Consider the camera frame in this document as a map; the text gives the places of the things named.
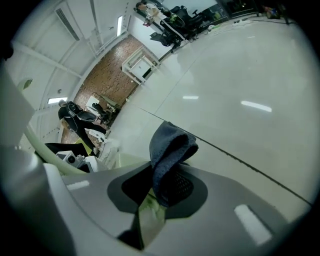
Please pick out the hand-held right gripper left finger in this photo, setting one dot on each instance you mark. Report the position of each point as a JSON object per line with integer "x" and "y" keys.
{"x": 95, "y": 200}

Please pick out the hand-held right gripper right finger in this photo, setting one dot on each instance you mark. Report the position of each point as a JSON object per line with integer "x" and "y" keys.
{"x": 225, "y": 200}

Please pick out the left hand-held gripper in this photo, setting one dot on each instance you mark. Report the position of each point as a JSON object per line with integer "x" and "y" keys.
{"x": 70, "y": 157}

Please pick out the dark blue cloth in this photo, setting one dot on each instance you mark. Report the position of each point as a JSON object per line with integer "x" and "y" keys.
{"x": 170, "y": 140}

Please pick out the yellow green item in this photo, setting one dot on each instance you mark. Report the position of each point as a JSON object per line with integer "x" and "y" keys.
{"x": 83, "y": 147}

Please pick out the ceiling tube light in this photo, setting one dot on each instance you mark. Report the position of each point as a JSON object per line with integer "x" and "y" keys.
{"x": 57, "y": 100}
{"x": 120, "y": 25}

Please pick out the white table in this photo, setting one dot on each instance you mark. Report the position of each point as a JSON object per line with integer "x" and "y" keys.
{"x": 140, "y": 65}

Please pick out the ceiling air vent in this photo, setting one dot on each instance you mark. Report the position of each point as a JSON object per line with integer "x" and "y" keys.
{"x": 67, "y": 25}

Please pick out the black office chair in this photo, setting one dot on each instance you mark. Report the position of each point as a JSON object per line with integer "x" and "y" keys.
{"x": 160, "y": 38}
{"x": 190, "y": 15}

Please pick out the white power strip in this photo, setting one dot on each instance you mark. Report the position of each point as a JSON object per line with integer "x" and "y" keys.
{"x": 241, "y": 22}

